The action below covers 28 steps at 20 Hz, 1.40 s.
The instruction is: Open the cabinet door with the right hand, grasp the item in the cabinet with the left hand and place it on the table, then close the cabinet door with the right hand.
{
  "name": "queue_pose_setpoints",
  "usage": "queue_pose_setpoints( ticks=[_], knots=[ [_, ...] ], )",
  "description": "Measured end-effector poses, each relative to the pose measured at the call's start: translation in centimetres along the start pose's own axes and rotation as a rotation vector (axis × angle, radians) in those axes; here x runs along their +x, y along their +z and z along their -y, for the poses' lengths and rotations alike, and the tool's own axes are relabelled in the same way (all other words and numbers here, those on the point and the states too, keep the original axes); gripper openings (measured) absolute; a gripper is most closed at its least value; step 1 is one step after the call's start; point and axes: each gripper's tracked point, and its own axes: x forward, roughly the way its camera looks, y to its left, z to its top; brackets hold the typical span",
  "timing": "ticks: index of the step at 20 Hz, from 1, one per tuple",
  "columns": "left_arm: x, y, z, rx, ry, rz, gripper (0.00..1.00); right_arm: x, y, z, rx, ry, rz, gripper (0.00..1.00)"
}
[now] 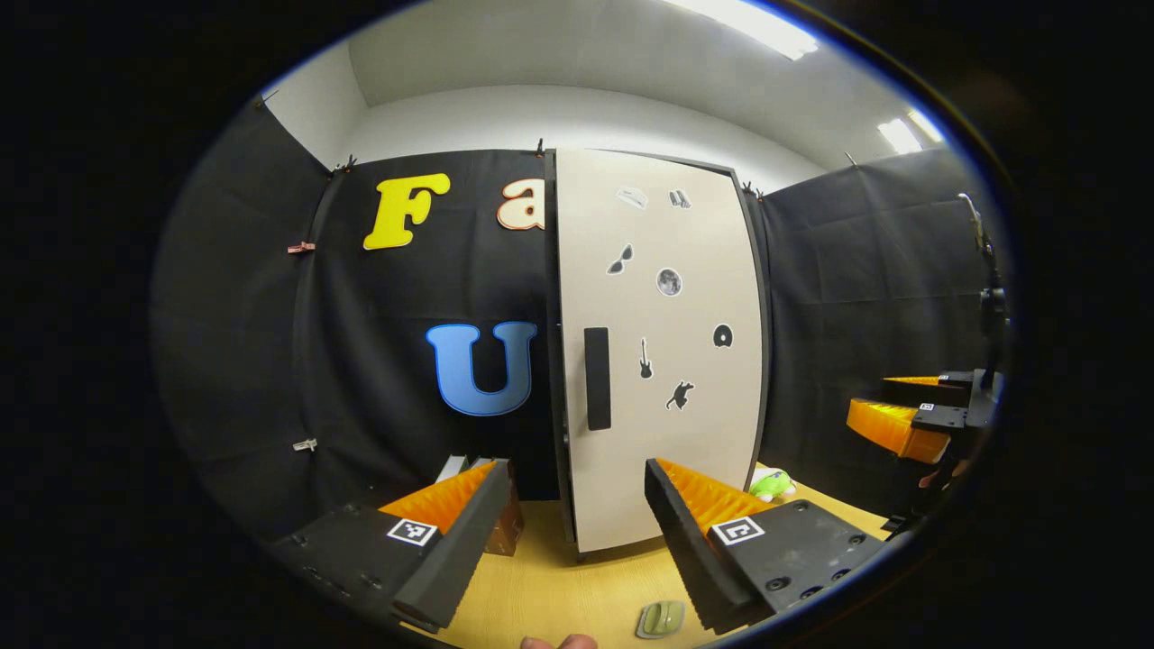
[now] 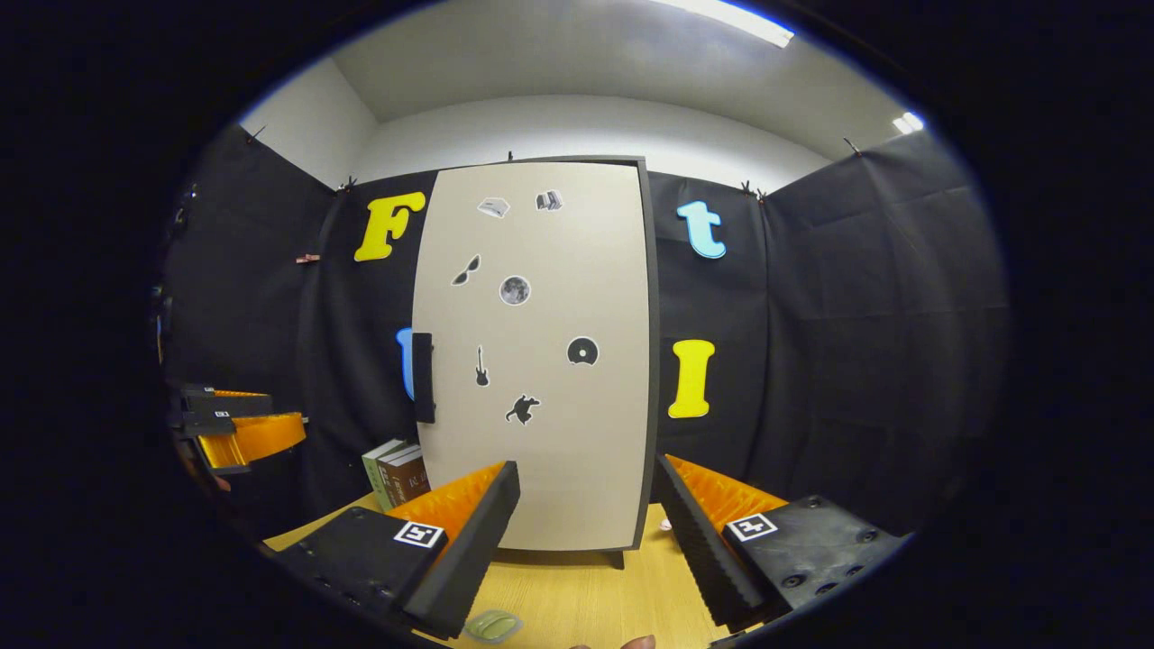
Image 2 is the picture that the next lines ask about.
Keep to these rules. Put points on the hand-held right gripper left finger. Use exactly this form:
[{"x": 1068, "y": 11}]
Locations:
[{"x": 469, "y": 559}]

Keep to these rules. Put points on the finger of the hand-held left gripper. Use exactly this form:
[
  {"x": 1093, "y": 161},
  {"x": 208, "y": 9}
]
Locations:
[
  {"x": 243, "y": 406},
  {"x": 225, "y": 424}
]

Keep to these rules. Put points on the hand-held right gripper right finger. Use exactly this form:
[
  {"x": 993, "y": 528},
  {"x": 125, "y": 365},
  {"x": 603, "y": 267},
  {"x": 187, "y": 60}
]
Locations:
[{"x": 699, "y": 550}]

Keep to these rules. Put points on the pale green bottle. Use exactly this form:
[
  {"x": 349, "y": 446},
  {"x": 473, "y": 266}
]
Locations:
[{"x": 494, "y": 626}]

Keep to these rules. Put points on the beige cabinet door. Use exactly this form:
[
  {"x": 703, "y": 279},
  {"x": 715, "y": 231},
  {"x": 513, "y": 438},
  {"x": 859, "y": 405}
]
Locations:
[{"x": 559, "y": 451}]

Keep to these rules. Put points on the grey cabinet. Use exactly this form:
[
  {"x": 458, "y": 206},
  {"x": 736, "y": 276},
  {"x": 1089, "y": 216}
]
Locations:
[{"x": 653, "y": 361}]

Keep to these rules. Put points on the thin brown book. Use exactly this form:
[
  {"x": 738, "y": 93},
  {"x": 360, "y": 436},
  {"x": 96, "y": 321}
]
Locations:
[{"x": 393, "y": 491}]

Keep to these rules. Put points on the green book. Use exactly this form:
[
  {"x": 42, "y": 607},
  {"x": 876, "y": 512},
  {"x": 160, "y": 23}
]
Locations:
[{"x": 377, "y": 482}]

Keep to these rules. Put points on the black equipment stand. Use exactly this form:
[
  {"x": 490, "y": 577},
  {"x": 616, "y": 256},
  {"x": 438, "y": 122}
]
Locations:
[{"x": 162, "y": 302}]

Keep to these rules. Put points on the black backdrop cloth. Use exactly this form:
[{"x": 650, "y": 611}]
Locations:
[{"x": 856, "y": 361}]

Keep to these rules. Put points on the small ceiling light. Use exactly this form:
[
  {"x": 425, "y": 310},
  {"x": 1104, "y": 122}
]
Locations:
[{"x": 908, "y": 123}]

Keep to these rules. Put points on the long ceiling light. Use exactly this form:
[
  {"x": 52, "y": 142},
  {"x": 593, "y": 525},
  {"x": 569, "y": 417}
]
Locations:
[{"x": 730, "y": 20}]

